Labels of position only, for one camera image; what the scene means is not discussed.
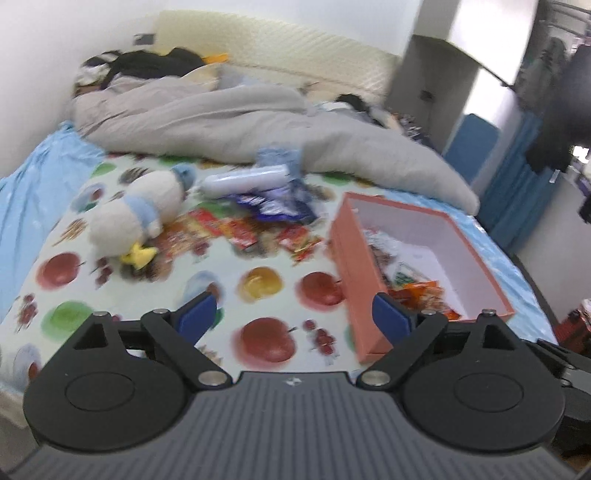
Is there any white wardrobe cabinet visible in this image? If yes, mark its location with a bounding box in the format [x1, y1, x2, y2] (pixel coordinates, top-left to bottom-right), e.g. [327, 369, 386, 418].
[387, 0, 541, 155]

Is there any grey duvet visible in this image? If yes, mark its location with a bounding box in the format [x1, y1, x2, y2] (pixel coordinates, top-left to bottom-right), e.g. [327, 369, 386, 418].
[73, 76, 481, 217]

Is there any brown nut snack packet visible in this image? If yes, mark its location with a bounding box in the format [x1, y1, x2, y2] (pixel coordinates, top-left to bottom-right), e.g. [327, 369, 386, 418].
[367, 226, 402, 278]

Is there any white green snack packet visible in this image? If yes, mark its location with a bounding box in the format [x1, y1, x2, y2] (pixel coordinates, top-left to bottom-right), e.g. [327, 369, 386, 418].
[392, 262, 431, 286]

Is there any grey pillow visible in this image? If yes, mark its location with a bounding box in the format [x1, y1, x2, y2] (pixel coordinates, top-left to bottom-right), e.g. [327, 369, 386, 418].
[216, 64, 262, 89]

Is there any white plush duck toy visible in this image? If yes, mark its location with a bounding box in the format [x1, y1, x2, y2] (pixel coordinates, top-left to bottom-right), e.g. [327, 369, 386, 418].
[88, 165, 198, 269]

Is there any white cylindrical bottle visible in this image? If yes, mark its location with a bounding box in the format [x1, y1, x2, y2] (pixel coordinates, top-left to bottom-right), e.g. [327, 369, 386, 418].
[198, 165, 293, 200]

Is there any blue chair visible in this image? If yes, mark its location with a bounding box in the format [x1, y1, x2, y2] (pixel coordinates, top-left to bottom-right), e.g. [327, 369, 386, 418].
[443, 113, 500, 185]

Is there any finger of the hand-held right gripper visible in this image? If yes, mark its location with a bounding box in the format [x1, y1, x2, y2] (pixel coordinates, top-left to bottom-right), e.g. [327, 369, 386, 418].
[523, 339, 575, 377]

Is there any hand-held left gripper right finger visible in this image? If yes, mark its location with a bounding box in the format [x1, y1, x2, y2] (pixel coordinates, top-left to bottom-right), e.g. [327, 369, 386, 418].
[358, 292, 527, 388]

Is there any red suitcase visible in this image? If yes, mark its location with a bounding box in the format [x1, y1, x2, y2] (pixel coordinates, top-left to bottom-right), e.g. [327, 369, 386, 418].
[554, 299, 591, 354]

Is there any black hanging coat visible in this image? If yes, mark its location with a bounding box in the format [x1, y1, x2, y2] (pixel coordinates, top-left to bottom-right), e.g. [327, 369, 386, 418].
[522, 37, 591, 172]

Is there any black clothes pile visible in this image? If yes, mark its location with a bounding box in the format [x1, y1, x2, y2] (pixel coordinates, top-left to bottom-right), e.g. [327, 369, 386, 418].
[99, 47, 209, 89]

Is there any pink cardboard box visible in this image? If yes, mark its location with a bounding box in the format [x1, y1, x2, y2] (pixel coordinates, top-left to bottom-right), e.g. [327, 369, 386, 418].
[329, 192, 515, 366]

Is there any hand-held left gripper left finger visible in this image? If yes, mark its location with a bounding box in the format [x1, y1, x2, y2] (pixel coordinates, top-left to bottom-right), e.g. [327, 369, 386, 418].
[69, 293, 234, 388]

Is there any crumpled blue plastic bag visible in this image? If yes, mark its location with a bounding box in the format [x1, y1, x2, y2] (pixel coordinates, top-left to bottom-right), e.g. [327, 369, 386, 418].
[256, 147, 306, 177]

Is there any dark blue snack bag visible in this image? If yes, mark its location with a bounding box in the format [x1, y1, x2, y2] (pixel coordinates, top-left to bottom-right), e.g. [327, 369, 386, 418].
[230, 182, 320, 225]

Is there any black garment on pillow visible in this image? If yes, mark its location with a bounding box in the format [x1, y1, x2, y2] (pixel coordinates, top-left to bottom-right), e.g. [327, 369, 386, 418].
[335, 92, 399, 129]

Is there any blue curtain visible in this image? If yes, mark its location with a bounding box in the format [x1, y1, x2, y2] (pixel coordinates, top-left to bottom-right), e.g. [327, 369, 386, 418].
[480, 115, 560, 252]

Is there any orange brown snack packet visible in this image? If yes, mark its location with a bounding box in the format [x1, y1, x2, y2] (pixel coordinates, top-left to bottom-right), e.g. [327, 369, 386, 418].
[392, 281, 463, 321]

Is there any pile of red snack packets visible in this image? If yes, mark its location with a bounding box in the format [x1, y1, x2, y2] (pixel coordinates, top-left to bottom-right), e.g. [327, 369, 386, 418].
[161, 208, 325, 264]

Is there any fruit print bed sheet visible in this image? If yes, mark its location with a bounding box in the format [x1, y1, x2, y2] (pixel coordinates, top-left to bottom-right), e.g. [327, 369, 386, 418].
[0, 151, 370, 398]

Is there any cream quilted headboard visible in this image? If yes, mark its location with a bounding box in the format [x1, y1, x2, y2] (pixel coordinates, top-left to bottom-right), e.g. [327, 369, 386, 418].
[154, 11, 402, 97]

